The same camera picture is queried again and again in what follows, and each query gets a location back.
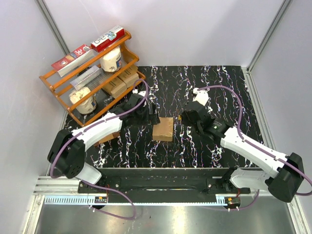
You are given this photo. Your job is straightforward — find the brown printed carton box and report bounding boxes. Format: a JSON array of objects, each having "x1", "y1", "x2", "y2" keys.
[{"x1": 94, "y1": 132, "x2": 120, "y2": 147}]

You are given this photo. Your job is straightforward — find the lower white tissue roll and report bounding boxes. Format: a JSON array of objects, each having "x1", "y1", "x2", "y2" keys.
[{"x1": 68, "y1": 87, "x2": 98, "y2": 115}]

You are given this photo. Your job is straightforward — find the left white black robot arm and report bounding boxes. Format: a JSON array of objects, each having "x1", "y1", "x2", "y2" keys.
[{"x1": 47, "y1": 91, "x2": 160, "y2": 193}]

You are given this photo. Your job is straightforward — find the silver foil packet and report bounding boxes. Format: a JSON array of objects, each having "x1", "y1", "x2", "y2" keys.
[{"x1": 70, "y1": 65, "x2": 101, "y2": 91}]

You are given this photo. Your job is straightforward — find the kraft paper box right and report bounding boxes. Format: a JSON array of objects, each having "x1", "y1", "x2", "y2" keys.
[{"x1": 118, "y1": 65, "x2": 138, "y2": 88}]

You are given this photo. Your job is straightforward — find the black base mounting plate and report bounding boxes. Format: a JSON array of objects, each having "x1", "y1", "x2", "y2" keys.
[{"x1": 78, "y1": 167, "x2": 251, "y2": 203}]

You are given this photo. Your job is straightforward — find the red silver toothpaste box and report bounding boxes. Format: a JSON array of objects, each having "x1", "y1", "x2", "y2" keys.
[{"x1": 51, "y1": 44, "x2": 95, "y2": 77}]

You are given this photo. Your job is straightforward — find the black marble pattern mat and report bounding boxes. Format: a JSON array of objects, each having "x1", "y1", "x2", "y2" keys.
[{"x1": 85, "y1": 65, "x2": 264, "y2": 168}]

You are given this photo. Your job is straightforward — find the white tissue roll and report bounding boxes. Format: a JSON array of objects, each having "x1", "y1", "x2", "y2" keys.
[
  {"x1": 100, "y1": 47, "x2": 122, "y2": 73},
  {"x1": 68, "y1": 87, "x2": 98, "y2": 115}
]

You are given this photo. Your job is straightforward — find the orange wooden shelf rack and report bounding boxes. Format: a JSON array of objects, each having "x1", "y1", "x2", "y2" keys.
[{"x1": 39, "y1": 31, "x2": 139, "y2": 127}]

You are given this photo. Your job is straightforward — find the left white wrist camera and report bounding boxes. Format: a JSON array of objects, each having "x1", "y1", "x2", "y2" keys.
[{"x1": 132, "y1": 89, "x2": 148, "y2": 99}]

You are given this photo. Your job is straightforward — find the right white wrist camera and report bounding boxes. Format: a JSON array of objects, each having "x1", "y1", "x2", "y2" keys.
[{"x1": 193, "y1": 88, "x2": 209, "y2": 106}]

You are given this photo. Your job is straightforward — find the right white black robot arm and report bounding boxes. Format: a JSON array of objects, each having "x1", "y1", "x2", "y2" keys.
[{"x1": 181, "y1": 101, "x2": 304, "y2": 203}]

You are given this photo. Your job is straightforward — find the red white toothpaste box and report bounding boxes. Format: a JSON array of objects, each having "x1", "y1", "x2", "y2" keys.
[{"x1": 91, "y1": 25, "x2": 125, "y2": 53}]

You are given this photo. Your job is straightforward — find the kraft paper box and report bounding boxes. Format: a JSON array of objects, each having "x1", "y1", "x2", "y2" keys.
[
  {"x1": 118, "y1": 65, "x2": 138, "y2": 88},
  {"x1": 102, "y1": 77, "x2": 127, "y2": 98}
]

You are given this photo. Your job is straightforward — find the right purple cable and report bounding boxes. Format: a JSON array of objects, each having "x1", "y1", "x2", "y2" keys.
[{"x1": 197, "y1": 85, "x2": 312, "y2": 211}]

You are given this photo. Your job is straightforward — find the brown cardboard express box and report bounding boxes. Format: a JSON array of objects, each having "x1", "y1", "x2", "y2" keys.
[{"x1": 152, "y1": 117, "x2": 174, "y2": 142}]

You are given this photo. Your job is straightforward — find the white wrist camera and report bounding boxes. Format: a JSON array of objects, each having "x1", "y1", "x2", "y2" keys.
[
  {"x1": 132, "y1": 89, "x2": 148, "y2": 99},
  {"x1": 193, "y1": 88, "x2": 209, "y2": 106}
]

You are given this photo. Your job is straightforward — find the kraft paper box left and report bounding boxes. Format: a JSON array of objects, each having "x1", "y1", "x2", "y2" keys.
[{"x1": 102, "y1": 77, "x2": 127, "y2": 98}]

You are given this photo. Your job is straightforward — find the upper white tissue roll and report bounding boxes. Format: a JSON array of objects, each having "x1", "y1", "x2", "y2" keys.
[{"x1": 100, "y1": 47, "x2": 122, "y2": 73}]

